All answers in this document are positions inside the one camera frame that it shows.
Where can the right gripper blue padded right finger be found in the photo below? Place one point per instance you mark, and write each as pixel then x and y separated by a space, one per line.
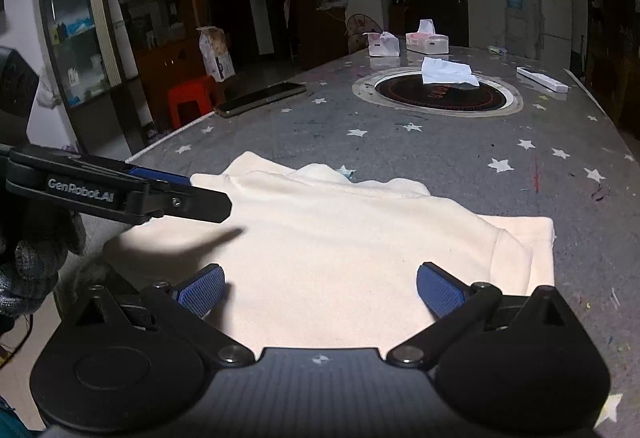
pixel 456 307

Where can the round induction cooktop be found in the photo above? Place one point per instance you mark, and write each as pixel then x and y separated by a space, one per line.
pixel 402 89

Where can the white paper bag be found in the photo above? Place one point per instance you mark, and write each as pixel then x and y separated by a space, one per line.
pixel 216 56

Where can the small white tissue pack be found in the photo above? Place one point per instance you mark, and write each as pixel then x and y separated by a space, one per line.
pixel 383 45

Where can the small clear lidded container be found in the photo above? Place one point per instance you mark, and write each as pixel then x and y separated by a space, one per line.
pixel 497 50

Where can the glass door display cabinet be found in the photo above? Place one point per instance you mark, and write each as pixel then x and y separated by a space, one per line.
pixel 95 75

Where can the gloved hand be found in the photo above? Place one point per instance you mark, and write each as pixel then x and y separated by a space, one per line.
pixel 36 238

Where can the cream garment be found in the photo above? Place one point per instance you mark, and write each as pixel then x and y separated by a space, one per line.
pixel 313 260

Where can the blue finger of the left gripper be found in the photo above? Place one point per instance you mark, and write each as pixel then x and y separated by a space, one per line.
pixel 152 174

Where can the white remote control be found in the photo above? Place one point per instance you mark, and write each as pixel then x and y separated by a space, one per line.
pixel 543 80

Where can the black smartphone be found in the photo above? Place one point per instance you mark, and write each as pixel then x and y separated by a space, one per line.
pixel 258 98

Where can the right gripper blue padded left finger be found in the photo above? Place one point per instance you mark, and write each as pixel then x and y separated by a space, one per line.
pixel 181 310

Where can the dark wooden shelf right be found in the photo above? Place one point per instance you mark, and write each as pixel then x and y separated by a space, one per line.
pixel 612 60

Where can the red plastic stool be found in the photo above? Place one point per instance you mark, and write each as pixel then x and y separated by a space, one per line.
pixel 203 91

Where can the white tissue on cooktop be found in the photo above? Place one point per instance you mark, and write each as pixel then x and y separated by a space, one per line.
pixel 443 72

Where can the white refrigerator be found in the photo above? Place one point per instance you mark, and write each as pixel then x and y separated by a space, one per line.
pixel 555 32

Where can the water dispenser with bottle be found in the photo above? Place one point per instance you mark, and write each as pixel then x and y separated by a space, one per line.
pixel 515 34

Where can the pink white tissue box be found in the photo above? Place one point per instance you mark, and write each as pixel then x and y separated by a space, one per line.
pixel 426 41

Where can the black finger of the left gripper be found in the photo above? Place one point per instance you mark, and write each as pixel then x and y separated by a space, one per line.
pixel 185 201

